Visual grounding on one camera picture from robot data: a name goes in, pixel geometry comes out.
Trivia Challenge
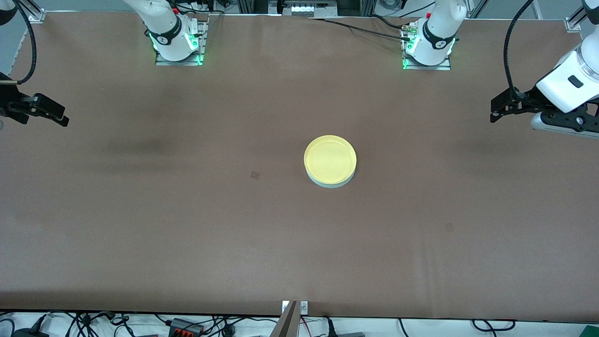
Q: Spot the short black table cable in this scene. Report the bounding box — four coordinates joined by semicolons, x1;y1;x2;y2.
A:
370;14;408;29

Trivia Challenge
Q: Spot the slanted metal post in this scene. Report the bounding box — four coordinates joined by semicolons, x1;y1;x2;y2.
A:
270;300;301;337

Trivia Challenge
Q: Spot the black looped floor cable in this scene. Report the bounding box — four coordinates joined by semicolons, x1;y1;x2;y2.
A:
472;319;516;332

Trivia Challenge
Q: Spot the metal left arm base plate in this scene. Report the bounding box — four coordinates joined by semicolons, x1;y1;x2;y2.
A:
402;23;452;71

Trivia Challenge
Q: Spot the pale green round plate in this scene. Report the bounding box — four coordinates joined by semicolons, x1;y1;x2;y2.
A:
307;168;356;189

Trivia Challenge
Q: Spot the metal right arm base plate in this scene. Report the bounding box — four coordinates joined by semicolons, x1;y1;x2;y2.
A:
155;21;207;66

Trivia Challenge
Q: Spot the aluminium frame profile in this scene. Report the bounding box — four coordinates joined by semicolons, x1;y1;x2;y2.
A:
564;0;590;32
19;0;46;23

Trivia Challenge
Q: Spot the long black table cable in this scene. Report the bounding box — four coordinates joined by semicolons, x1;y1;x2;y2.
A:
307;18;412;42

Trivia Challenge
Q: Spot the black red power strip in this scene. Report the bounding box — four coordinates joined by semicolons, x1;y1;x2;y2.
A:
169;318;204;337

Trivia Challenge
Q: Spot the yellow round plate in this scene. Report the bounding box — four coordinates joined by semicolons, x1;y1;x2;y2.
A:
304;135;358;184

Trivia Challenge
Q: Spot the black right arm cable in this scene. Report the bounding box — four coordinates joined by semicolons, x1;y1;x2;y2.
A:
0;0;37;86

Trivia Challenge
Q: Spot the grey connector block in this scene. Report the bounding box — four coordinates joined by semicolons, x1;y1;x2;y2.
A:
290;4;336;15

